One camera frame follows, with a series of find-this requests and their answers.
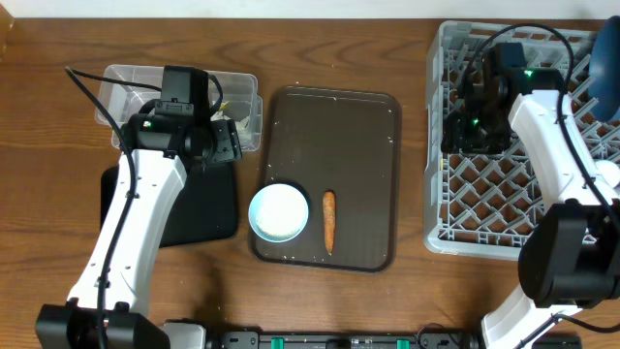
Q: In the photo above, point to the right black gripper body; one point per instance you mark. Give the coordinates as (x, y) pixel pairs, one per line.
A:
(486, 133)

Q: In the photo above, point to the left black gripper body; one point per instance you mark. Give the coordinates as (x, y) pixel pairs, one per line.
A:
(226, 141)

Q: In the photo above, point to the white tissue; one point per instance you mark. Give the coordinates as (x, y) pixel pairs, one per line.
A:
(241, 124)

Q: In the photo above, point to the light blue bowl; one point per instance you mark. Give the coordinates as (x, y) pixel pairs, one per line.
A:
(278, 213)

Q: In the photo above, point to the dark blue plate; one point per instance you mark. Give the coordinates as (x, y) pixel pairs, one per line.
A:
(604, 70)

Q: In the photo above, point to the white and pink cup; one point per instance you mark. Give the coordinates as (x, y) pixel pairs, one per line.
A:
(610, 172)

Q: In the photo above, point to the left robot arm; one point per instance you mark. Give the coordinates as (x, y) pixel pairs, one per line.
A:
(108, 306)

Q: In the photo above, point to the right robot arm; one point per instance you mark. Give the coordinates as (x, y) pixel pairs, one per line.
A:
(571, 260)

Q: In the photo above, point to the grey dishwasher rack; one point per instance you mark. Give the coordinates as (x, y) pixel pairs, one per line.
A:
(488, 205)

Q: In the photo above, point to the clear plastic waste bin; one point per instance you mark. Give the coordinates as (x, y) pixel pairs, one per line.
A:
(240, 99)

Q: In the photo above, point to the black plastic bin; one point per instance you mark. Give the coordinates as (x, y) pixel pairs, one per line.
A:
(208, 203)

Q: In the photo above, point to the orange carrot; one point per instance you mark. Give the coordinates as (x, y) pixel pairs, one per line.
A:
(329, 214)

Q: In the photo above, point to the dark brown serving tray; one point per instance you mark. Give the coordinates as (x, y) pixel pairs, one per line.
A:
(347, 142)

